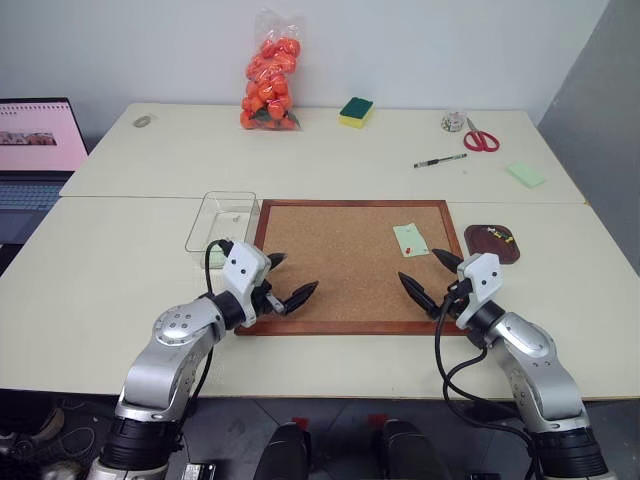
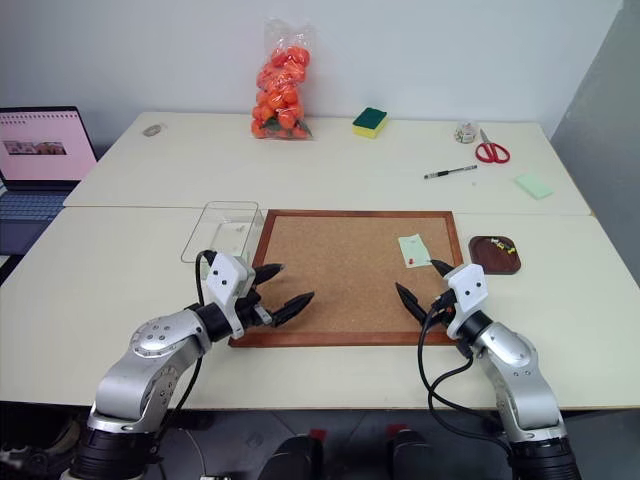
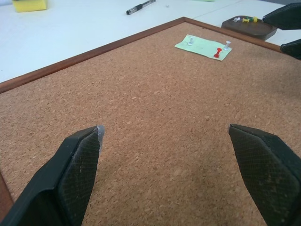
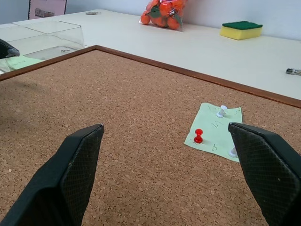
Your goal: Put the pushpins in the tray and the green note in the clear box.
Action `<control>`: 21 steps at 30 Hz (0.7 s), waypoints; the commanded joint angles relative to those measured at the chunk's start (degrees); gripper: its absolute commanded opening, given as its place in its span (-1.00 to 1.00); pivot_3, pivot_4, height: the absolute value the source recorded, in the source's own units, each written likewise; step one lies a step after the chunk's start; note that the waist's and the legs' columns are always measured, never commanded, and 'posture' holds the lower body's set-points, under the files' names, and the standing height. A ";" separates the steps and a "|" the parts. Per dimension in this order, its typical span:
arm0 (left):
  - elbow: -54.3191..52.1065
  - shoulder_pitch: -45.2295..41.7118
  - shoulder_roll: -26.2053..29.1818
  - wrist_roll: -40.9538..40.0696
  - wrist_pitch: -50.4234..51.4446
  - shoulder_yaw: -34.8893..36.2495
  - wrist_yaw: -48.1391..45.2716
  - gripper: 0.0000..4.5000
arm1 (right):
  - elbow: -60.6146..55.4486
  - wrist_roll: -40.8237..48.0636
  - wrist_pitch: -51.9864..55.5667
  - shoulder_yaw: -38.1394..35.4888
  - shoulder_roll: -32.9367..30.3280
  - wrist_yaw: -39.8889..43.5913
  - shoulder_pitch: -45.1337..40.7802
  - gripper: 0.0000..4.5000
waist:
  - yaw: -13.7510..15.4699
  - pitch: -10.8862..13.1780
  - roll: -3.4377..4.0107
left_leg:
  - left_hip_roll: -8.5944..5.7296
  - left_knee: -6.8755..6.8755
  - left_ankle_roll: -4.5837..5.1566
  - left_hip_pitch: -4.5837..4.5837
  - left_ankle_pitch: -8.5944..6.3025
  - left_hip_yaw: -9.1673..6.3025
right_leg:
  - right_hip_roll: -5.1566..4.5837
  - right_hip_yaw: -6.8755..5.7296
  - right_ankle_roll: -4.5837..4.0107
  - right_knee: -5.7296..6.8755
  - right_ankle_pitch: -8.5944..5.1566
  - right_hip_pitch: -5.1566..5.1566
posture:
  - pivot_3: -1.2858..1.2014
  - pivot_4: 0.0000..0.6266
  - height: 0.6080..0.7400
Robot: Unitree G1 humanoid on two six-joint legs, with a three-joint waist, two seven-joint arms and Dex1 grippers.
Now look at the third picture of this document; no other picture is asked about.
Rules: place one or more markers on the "white plastic spool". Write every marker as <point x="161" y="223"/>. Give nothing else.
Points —
<point x="236" y="19"/>

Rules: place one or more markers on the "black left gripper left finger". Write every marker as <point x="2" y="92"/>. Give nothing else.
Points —
<point x="58" y="183"/>

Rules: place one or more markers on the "cork board with wooden frame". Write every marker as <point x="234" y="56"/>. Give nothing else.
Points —
<point x="150" y="99"/>

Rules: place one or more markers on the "yellow push pin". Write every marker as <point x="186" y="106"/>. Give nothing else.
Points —
<point x="255" y="19"/>
<point x="246" y="20"/>

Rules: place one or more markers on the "clear push pin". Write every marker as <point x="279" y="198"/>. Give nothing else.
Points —
<point x="190" y="41"/>
<point x="227" y="45"/>

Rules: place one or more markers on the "dark brown wooden tray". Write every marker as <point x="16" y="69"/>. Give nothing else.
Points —
<point x="251" y="29"/>

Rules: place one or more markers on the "red push pin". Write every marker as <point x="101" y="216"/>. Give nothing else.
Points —
<point x="218" y="52"/>

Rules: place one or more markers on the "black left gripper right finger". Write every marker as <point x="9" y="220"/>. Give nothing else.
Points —
<point x="270" y="179"/>

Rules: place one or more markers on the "light green paper note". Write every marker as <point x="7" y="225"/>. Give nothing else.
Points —
<point x="202" y="47"/>

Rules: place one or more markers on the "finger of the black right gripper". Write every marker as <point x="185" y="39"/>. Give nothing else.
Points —
<point x="294" y="49"/>
<point x="287" y="16"/>

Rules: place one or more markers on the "black and silver pen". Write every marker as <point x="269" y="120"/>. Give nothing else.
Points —
<point x="138" y="7"/>

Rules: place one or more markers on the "yellow and green sponge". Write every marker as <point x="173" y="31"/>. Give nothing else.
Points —
<point x="30" y="5"/>

